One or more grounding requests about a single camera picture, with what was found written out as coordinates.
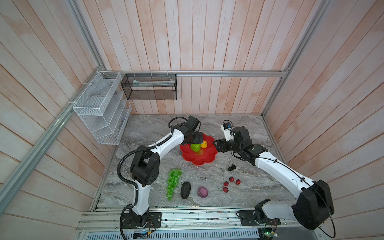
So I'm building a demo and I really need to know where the yellow lemon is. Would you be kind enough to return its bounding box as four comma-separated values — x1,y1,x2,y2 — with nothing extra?
201,141,208,149

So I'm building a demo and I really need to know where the purple passion fruit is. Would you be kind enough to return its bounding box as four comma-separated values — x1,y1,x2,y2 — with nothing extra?
197,187,209,198

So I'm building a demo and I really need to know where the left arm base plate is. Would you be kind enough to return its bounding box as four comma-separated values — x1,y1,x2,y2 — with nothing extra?
119,212,162,230

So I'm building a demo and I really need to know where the dark avocado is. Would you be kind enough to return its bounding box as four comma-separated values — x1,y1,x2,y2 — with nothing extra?
180,182,192,199

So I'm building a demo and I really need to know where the red flower-shaped fruit bowl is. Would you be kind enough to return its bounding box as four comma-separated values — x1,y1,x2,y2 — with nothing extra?
180,134,218,166

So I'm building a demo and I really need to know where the bumpy green custard apple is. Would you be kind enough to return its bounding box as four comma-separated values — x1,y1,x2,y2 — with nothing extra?
190,144,201,153

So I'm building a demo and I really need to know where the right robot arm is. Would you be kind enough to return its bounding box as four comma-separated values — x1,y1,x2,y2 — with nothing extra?
213,121,335,230

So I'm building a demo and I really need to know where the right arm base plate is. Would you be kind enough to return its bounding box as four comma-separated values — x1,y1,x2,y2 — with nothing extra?
237,210,281,226

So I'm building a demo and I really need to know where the white wire mesh shelf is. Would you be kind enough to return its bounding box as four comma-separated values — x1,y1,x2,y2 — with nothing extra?
73,71,132,145

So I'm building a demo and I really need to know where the dark cherry pair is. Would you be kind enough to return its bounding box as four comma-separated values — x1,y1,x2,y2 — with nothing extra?
228,165,237,172

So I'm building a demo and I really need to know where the aluminium left rail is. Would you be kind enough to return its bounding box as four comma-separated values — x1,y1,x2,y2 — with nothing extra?
1,66,104,215

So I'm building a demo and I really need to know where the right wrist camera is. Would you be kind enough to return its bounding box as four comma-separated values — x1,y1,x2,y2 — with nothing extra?
221,120,234,142

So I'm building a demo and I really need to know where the green grape bunch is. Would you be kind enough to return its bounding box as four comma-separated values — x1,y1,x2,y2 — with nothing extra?
166,169,183,201

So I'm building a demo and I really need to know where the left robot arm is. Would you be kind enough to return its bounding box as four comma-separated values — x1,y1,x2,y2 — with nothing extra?
117,116,203,217

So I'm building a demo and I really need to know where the aluminium frame rail front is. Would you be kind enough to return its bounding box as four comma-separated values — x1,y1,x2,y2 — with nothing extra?
74,206,326,240

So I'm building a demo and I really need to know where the aluminium back rail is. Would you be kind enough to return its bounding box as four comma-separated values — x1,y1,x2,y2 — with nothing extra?
116,70,288,78

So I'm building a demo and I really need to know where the black wire mesh basket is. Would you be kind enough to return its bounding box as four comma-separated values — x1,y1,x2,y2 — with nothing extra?
121,73,178,101

